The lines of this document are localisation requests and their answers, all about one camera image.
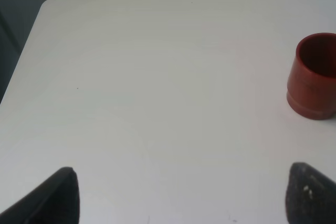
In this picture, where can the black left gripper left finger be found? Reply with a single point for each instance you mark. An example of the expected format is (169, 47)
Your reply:
(56, 200)

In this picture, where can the red plastic cup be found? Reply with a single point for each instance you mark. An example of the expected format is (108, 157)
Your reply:
(311, 83)

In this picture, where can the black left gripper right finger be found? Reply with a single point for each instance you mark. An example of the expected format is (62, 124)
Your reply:
(310, 195)

